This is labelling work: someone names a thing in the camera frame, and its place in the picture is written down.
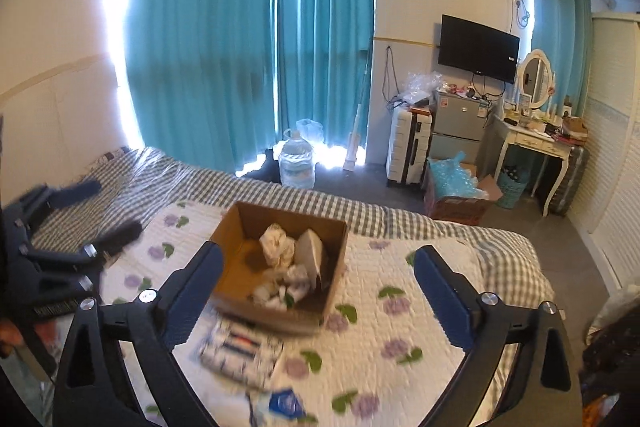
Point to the white suitcase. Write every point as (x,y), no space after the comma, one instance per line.
(405,147)

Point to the blue plastic bags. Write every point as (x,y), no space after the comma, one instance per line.
(450,179)

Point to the large clear water bottle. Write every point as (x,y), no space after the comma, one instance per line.
(296,164)

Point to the blue and white packet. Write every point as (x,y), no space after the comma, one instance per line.
(285,403)

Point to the white oval mirror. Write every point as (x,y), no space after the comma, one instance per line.
(535,79)

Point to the white crumpled tissue packs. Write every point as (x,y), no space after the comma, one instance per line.
(280,289)

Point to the grey mini fridge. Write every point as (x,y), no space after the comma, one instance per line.
(457,122)

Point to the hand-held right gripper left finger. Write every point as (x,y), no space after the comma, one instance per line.
(192,294)

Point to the black wall television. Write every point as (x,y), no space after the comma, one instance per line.
(477,49)

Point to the white wardrobe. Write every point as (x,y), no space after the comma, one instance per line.
(615,157)

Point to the brown cardboard box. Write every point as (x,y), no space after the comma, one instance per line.
(240,227)

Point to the grey suitcase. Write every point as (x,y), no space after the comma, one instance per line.
(575,179)

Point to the white dressing table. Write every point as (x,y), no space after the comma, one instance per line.
(530,139)

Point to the patterned crumpled cloth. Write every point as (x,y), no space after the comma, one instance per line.
(275,244)

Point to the clear plastic bags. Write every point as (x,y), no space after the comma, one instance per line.
(420,87)

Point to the black floor object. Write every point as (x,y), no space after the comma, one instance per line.
(265,167)

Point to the teal laundry basket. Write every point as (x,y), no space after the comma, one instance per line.
(512,192)

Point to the white striped tissue pack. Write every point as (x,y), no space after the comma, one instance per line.
(240,349)

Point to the floral quilted blanket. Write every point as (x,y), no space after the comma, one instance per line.
(380,347)

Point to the dark patterned bag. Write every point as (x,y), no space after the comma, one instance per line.
(612,367)

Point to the narrow teal curtain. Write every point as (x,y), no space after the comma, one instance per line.
(325,32)

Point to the bed with checked sheet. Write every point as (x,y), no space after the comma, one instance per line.
(280,199)

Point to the white plastic bag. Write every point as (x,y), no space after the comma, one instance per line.
(310,131)

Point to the beige folded cloth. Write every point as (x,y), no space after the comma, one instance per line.
(310,252)

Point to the pale teal curtain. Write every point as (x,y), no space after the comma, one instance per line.
(560,32)

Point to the wide teal curtain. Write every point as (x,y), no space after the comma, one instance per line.
(200,32)

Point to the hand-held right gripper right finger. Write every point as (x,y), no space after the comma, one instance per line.
(442,297)

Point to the cardboard box of bags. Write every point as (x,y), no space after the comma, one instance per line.
(457,209)

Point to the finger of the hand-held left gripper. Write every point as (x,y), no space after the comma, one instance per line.
(120,234)
(75,194)

